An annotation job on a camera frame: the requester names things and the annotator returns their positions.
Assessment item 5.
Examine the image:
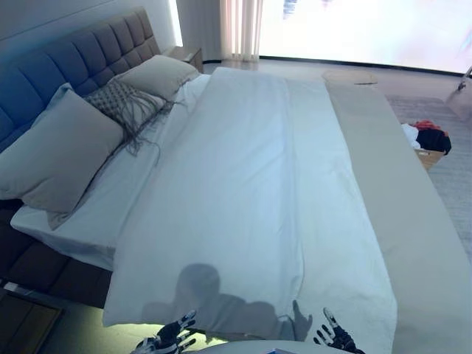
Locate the white pillow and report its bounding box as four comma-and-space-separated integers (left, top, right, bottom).
29, 82, 74, 130

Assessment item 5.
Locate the white bed sheet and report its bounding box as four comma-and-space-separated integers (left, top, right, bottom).
10, 73, 213, 272

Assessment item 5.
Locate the patterned fringed grey cushion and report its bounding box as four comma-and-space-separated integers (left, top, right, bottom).
83, 79, 189, 167

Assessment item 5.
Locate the white duvet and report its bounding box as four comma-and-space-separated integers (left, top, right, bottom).
101, 66, 398, 354

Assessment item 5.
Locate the cardboard box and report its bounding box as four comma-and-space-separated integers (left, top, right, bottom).
413, 147, 445, 173

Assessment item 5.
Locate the beige bed runner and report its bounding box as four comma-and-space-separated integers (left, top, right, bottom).
327, 75, 472, 354

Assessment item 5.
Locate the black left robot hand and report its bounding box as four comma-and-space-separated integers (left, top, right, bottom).
134, 309, 198, 354

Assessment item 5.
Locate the black garment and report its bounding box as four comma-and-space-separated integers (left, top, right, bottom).
415, 128, 453, 156

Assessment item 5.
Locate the tufted grey upholstered headboard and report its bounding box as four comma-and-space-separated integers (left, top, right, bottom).
0, 7, 162, 152

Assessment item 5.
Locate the red garment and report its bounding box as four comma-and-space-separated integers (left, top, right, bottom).
412, 118, 443, 132

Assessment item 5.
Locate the metal rack frame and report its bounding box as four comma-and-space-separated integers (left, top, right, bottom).
457, 62, 472, 91

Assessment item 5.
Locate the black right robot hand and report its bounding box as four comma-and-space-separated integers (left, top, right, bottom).
313, 308, 366, 354

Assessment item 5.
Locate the beige pleated curtain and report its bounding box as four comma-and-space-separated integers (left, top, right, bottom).
217, 0, 263, 62

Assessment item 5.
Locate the brown upholstered bed frame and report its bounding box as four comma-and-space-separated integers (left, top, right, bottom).
0, 197, 114, 309

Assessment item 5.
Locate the grey patterned rug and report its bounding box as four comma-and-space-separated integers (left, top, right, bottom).
385, 94, 472, 237

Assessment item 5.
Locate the light wooden nightstand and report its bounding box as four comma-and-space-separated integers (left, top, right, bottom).
164, 46, 204, 73

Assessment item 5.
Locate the dark wooden nightstand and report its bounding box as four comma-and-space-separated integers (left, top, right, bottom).
0, 282, 66, 354

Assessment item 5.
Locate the large beige pillow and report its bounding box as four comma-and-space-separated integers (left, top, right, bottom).
117, 54, 200, 101
0, 90, 125, 232

